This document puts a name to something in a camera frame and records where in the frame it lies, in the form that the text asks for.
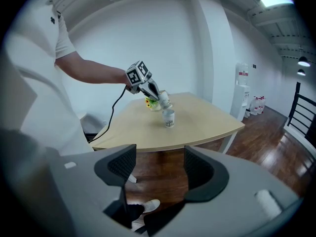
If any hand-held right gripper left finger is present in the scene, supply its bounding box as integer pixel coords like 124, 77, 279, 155
94, 144, 137, 230

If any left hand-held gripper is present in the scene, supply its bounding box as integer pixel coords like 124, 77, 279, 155
124, 60, 161, 101

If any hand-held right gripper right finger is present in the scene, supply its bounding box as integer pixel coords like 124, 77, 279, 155
143, 145, 230, 237

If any white paper cup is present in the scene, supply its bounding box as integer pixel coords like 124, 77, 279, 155
161, 109, 176, 128
158, 90, 173, 110

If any person's left forearm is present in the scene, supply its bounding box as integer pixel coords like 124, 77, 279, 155
54, 50, 129, 85

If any white pot with yellow flowers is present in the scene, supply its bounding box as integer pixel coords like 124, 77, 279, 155
144, 96, 161, 112

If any person's black trouser leg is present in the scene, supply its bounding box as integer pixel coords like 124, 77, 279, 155
127, 203, 146, 223

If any person's white shoe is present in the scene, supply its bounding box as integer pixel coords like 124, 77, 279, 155
142, 198, 161, 214

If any light wooden table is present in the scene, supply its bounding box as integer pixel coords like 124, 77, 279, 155
89, 91, 245, 184

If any white water dispenser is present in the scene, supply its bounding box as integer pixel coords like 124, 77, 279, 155
230, 83, 251, 122

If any group of white water jugs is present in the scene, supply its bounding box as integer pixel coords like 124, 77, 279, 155
248, 95, 267, 116

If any clear water dispenser bottle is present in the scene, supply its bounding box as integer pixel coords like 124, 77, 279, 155
235, 62, 249, 86

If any person's white polo shirt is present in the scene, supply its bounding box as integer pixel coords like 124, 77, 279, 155
4, 0, 95, 157

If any black wooden railing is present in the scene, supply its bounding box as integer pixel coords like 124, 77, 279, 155
287, 81, 316, 144

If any large black pendant lamp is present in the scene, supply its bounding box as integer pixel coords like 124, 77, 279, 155
297, 56, 311, 67

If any black cable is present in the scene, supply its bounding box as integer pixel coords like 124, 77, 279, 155
88, 84, 127, 143

